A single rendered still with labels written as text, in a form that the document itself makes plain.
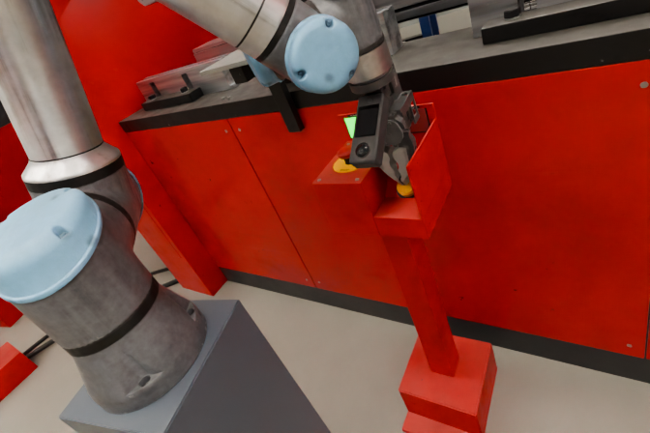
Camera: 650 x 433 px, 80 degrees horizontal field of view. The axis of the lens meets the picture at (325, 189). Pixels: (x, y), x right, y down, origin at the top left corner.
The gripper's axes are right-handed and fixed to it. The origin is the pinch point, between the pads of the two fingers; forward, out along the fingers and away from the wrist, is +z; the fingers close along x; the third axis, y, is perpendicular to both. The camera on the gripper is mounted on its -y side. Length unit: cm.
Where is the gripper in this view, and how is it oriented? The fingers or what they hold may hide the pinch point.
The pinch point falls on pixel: (401, 181)
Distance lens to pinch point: 70.7
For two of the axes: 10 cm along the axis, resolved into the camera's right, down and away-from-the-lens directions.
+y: 4.3, -6.7, 6.1
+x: -8.1, 0.0, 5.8
